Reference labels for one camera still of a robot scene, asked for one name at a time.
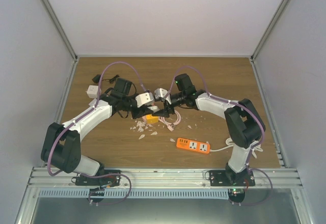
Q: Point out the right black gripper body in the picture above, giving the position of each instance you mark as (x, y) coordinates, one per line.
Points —
(167, 106)

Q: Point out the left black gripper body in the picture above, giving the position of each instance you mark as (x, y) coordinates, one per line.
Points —
(134, 114)

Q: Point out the yellow cube socket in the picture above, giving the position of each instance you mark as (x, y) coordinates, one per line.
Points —
(150, 119)

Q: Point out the white tiger cube plug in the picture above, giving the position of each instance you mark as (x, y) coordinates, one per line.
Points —
(93, 91)

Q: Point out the black power adapter with cable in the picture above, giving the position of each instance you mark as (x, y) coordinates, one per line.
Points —
(96, 79)

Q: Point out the orange power strip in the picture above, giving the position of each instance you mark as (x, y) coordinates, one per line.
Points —
(192, 145)

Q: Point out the white cube adapter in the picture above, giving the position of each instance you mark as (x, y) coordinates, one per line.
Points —
(154, 108)

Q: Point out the white USB charger plug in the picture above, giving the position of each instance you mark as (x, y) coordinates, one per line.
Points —
(93, 102)

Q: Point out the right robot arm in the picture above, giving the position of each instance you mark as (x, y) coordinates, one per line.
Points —
(245, 126)

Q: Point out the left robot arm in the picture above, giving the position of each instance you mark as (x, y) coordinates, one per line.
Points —
(62, 145)

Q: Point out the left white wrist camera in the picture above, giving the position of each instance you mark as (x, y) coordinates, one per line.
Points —
(144, 99)

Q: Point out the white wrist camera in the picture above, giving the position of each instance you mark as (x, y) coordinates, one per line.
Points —
(160, 95)
(144, 99)

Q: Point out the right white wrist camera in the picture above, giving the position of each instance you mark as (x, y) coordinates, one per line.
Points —
(160, 95)

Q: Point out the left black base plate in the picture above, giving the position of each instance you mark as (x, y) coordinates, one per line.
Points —
(108, 181)

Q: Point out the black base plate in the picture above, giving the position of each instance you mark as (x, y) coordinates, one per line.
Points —
(229, 178)
(108, 181)

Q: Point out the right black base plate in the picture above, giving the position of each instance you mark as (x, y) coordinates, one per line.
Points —
(229, 178)

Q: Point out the grey slotted cable duct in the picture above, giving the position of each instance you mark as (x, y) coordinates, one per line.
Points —
(136, 193)

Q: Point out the aluminium rail front frame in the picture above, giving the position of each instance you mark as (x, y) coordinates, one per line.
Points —
(282, 178)

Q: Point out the left aluminium corner post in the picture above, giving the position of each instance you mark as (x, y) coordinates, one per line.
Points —
(59, 28)

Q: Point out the aluminium corner post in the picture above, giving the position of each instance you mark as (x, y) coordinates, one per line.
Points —
(275, 18)
(59, 28)

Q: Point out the right aluminium corner post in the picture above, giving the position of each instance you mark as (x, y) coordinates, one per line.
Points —
(275, 18)

